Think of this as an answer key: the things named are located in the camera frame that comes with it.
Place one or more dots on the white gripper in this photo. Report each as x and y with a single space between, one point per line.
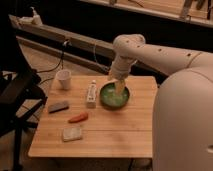
120 70

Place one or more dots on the white plastic bottle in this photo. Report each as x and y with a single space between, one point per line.
91 95

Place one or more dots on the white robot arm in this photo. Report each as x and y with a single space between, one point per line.
182 126

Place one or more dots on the green ceramic bowl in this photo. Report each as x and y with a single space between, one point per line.
109 98

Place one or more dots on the white spray bottle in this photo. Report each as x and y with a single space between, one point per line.
36 17

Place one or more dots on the wooden table board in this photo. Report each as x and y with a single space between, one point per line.
123 133

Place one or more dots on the orange toy carrot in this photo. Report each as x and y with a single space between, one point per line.
78 118

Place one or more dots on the white paper cup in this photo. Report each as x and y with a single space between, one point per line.
64 78

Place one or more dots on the grey rectangular block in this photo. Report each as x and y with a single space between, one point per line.
58 106

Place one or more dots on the white sponge block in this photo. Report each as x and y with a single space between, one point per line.
72 134

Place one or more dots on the long wooden beam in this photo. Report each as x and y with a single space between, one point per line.
84 43

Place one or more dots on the black chair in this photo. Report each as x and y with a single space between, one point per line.
15 92

